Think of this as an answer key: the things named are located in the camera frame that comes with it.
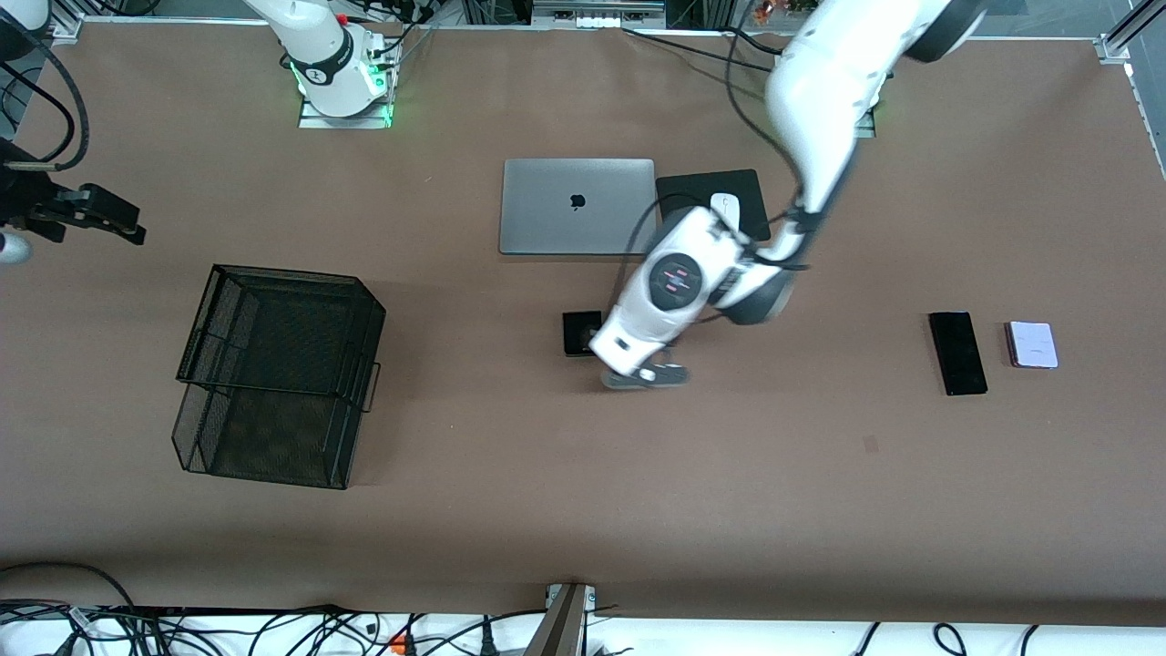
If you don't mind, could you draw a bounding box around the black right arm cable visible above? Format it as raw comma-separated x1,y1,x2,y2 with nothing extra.
0,18,92,176

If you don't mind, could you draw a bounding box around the small black flip phone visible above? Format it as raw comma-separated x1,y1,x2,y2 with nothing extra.
562,311,604,358

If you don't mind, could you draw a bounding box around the black mesh two-tier tray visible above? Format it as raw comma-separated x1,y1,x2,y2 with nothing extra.
171,264,386,491

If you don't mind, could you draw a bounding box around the grey camera mount pole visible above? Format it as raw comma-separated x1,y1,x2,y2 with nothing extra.
524,583,598,656

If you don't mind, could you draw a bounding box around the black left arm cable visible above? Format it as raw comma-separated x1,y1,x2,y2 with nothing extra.
612,26,813,297

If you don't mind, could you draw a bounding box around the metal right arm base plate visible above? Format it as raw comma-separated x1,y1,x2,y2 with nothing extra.
299,96,394,129

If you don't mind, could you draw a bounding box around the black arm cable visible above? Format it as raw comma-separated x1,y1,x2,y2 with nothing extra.
612,26,813,297
0,18,92,176

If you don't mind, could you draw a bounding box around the grey closed laptop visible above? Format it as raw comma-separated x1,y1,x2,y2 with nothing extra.
499,159,658,256

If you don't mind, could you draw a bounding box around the aluminium frame rail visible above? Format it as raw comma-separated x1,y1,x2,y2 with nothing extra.
1096,0,1166,179

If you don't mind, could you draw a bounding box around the thick black floor cable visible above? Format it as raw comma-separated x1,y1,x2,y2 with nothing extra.
0,562,138,613

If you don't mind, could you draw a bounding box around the black cable on table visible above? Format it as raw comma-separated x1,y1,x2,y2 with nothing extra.
622,26,777,74

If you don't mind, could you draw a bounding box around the aluminium frame corner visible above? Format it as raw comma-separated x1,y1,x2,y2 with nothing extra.
50,0,85,45

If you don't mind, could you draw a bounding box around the long black slab phone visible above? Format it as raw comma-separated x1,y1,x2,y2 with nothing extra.
928,312,989,396

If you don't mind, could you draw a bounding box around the white flip phone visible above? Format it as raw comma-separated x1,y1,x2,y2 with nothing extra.
1005,321,1059,369

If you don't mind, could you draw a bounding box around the grey power strip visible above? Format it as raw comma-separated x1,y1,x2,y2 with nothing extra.
533,0,666,28

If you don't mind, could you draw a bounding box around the black mouse pad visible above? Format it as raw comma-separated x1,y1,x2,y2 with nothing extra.
656,169,772,243

